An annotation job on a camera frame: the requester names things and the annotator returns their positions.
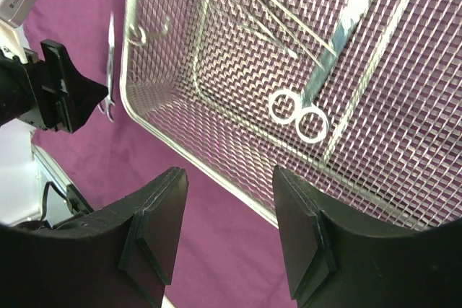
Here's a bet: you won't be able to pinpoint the aluminium front rail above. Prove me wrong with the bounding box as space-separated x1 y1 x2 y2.
32 144 80 214

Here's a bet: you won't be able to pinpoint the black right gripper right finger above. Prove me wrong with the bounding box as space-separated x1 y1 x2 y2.
272 166 461 307

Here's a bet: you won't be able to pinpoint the purple cloth wrap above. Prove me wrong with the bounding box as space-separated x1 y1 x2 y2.
25 0 295 307

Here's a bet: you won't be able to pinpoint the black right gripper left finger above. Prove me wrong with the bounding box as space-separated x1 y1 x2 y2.
1 167 188 307

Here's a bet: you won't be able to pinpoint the steel surgical scissors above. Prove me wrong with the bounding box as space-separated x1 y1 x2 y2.
98 12 115 123

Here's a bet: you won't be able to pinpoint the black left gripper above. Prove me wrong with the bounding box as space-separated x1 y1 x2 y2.
1 39 108 133

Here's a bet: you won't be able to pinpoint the metal mesh instrument tray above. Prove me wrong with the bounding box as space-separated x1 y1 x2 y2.
120 0 461 230

